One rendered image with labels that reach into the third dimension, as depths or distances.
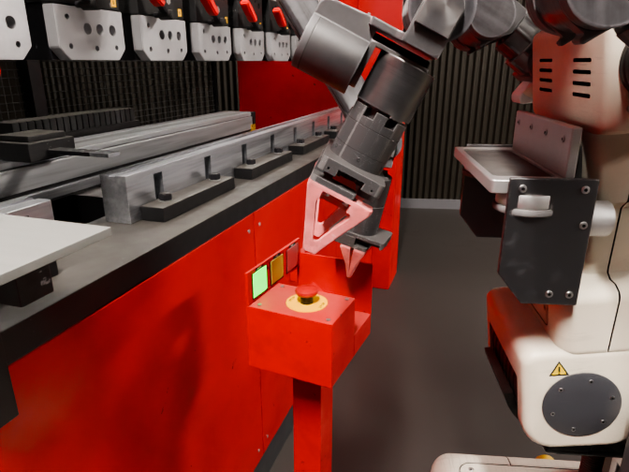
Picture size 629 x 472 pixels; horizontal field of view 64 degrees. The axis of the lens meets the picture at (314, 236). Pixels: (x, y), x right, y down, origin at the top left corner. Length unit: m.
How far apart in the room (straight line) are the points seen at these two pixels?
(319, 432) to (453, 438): 0.87
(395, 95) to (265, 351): 0.55
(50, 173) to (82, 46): 0.40
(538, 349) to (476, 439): 1.12
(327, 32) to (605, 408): 0.62
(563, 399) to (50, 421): 0.70
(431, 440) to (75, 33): 1.51
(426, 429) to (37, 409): 1.35
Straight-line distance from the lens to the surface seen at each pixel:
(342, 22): 0.49
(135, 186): 1.03
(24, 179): 1.19
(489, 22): 0.90
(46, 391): 0.77
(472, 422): 1.92
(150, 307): 0.91
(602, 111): 0.66
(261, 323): 0.87
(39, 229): 0.62
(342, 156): 0.49
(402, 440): 1.80
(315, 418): 1.02
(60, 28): 0.89
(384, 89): 0.48
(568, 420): 0.82
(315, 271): 1.01
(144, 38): 1.05
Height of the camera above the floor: 1.17
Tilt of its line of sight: 19 degrees down
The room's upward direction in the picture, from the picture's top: straight up
